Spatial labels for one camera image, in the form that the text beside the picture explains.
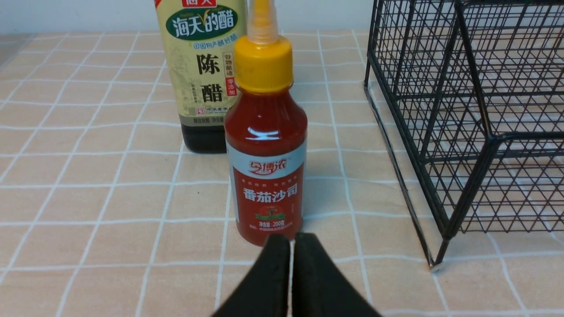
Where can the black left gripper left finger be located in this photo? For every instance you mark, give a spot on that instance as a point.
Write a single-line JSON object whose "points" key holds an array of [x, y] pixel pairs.
{"points": [[263, 292]]}

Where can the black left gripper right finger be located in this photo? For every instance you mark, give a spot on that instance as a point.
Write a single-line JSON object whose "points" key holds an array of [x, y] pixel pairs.
{"points": [[319, 289]]}

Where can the red ketchup bottle yellow cap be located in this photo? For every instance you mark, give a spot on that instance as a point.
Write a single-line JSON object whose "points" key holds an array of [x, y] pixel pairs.
{"points": [[266, 132]]}

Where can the dark vinegar bottle gold cap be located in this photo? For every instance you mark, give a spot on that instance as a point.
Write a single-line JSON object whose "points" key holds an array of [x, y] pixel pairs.
{"points": [[198, 38]]}

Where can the beige checkered tablecloth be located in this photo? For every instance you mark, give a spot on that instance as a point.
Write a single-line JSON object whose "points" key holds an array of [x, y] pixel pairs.
{"points": [[105, 213]]}

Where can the black wire mesh shelf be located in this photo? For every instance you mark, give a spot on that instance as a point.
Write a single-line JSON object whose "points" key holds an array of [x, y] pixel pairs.
{"points": [[475, 88]]}

